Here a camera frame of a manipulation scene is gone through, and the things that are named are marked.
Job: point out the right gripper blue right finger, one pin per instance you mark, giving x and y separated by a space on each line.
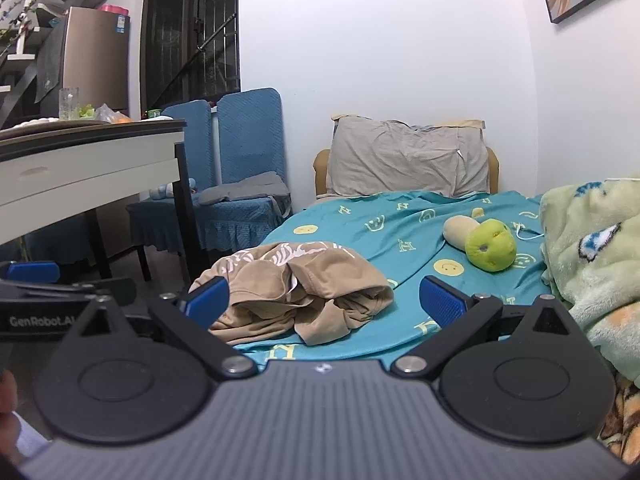
464 322

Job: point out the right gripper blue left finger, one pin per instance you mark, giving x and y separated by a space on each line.
185 321

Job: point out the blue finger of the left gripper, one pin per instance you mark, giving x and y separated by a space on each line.
32 272

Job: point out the tan t-shirt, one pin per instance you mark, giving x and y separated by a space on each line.
320 290

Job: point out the person's left hand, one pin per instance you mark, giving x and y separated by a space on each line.
10 426

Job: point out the green and beige plush toy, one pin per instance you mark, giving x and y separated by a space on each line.
488 245

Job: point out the teal patterned bed sheet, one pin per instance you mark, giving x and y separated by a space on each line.
401 234

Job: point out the blue chair behind table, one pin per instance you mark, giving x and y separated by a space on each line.
170 224

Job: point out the white table with black legs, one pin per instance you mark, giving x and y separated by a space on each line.
53 171

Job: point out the small white plush toy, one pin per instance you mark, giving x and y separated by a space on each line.
167 190

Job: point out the grey cloth on chair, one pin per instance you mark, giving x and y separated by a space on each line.
268 184

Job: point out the green fleece blanket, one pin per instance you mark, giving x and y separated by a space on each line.
591 250

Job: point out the clear glass cup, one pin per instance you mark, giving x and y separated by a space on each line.
68 103

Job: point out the grey pillow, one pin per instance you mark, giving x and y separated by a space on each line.
369 156

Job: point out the brown refrigerator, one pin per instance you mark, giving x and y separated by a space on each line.
88 51

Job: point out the pink lidded container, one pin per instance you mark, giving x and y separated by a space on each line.
114 9

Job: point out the dark window with grille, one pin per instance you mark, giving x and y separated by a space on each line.
189 50

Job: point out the blue chair near wall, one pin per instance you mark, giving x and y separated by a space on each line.
250 142

